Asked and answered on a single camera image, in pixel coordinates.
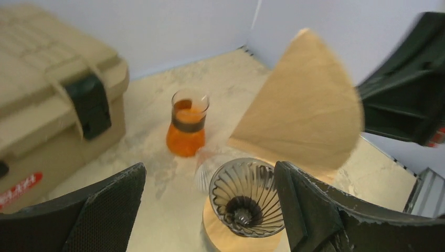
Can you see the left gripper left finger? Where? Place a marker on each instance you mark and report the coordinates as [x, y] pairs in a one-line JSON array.
[[98, 217]]

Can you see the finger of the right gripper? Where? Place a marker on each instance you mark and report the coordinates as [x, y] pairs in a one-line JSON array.
[[403, 99]]

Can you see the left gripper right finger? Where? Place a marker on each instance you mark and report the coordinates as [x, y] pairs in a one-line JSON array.
[[320, 217]]

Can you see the smoky glass dripper cone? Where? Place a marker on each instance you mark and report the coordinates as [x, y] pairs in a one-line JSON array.
[[244, 197]]

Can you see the wooden ring holder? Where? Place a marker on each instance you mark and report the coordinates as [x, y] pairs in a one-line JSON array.
[[221, 238]]

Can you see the brown paper coffee filter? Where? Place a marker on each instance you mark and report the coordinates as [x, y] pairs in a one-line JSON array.
[[307, 112]]

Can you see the clear glass dripper cone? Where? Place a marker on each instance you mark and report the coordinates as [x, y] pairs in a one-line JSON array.
[[209, 160]]

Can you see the orange glass carafe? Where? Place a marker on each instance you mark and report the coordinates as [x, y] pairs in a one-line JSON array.
[[186, 132]]

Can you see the tan plastic toolbox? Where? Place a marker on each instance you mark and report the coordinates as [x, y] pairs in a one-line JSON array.
[[61, 102]]

